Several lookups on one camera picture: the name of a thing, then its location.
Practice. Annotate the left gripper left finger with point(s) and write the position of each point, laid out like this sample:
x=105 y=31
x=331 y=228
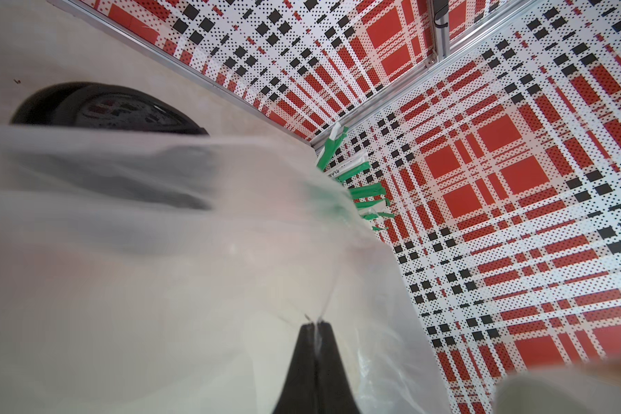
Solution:
x=298 y=394

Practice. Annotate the clear plastic carrier bag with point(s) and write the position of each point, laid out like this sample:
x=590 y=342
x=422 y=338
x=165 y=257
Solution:
x=155 y=273

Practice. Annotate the red milk tea cup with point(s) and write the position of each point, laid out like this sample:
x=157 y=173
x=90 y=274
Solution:
x=89 y=105
x=593 y=387

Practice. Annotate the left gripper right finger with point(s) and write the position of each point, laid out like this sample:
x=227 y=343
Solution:
x=332 y=388

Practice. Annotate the black wall hook rail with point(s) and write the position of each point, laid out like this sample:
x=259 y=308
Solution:
x=440 y=9

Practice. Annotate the green white wrapped straws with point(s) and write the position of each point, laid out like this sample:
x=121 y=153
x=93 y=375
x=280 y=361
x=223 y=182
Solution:
x=355 y=173

